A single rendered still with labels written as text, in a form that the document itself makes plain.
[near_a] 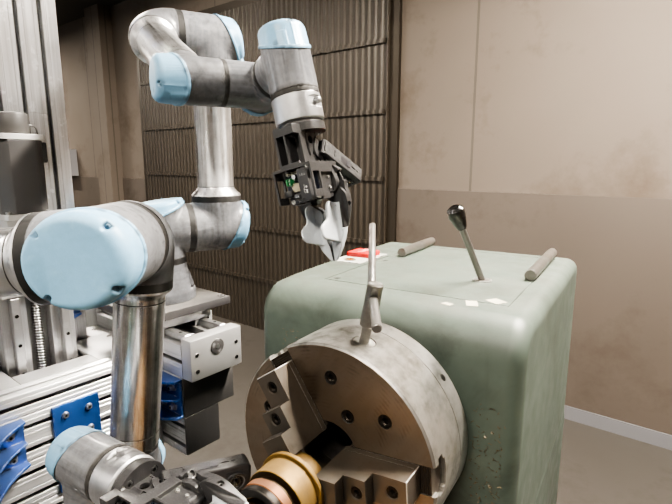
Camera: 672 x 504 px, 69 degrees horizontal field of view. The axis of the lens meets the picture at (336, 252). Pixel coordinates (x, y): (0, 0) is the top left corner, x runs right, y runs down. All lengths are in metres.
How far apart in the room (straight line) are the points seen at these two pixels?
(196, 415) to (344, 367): 0.57
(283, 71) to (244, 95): 0.11
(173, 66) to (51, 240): 0.33
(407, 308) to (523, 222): 2.31
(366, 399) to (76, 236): 0.40
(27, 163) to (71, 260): 0.53
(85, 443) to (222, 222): 0.59
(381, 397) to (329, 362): 0.08
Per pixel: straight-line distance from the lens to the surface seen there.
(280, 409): 0.67
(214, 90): 0.82
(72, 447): 0.78
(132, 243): 0.62
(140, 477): 0.70
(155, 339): 0.81
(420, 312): 0.79
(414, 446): 0.66
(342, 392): 0.68
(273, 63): 0.77
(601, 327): 3.07
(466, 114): 3.20
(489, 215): 3.12
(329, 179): 0.74
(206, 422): 1.19
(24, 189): 1.12
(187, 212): 1.17
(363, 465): 0.67
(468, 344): 0.75
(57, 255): 0.62
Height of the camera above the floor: 1.48
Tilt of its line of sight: 10 degrees down
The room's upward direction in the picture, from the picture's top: straight up
